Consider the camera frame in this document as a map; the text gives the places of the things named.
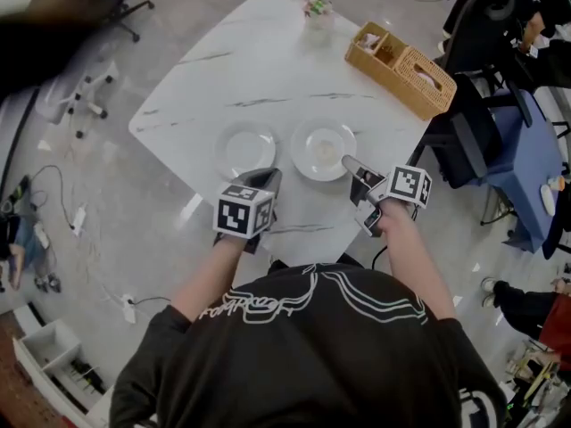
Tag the person's right forearm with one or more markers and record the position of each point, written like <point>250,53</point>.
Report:
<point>415,261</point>

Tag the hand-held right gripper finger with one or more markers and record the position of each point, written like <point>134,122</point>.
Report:
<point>374,172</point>
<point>357,170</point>

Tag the white tissue sheet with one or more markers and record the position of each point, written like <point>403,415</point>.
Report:
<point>426,78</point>

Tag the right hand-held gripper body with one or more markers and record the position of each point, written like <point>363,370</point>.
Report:
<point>408,185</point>

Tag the woven wicker basket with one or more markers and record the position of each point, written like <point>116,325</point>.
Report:
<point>401,69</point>

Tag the white power strip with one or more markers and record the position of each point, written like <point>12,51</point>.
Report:
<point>128,308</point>
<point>79,219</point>

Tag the black printed t-shirt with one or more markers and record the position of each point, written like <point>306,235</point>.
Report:
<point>312,350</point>

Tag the small orange item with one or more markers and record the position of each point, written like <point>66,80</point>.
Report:
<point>560,184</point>

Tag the white oval device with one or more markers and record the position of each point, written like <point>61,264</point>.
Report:
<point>548,200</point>

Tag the white open cabinet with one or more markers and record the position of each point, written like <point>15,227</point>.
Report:
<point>49,346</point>

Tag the white cup with flowers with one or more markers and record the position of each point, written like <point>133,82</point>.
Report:
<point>319,11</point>

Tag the white office chair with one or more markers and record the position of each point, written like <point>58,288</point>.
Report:
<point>67,96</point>

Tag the blue cloth-covered table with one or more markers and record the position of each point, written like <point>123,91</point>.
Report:
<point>531,163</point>

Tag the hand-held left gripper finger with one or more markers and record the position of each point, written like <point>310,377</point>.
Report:
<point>274,183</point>
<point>252,180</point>

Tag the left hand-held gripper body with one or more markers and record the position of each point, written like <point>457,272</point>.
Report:
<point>236,214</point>

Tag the white round plate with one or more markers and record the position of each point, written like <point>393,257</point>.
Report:
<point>323,147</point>
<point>312,178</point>
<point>245,147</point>

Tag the person's left forearm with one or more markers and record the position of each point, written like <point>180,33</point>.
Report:
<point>209,279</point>

